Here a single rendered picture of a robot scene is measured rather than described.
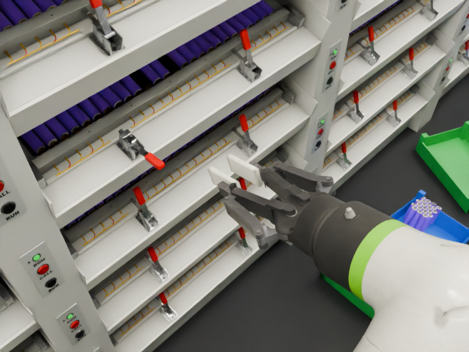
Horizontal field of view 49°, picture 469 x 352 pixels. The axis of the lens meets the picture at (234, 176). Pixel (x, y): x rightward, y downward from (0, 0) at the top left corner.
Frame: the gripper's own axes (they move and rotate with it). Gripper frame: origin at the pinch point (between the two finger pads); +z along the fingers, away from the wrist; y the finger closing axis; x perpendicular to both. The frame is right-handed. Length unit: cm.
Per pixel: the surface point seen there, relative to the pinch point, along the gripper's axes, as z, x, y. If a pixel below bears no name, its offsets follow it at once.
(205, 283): 39, -54, 2
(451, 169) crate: 34, -77, 98
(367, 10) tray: 21, 0, 52
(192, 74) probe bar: 21.4, 6.9, 9.4
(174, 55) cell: 25.4, 9.9, 9.1
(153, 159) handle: 10.5, 3.1, -6.8
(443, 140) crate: 43, -73, 106
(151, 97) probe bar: 20.2, 7.5, 0.3
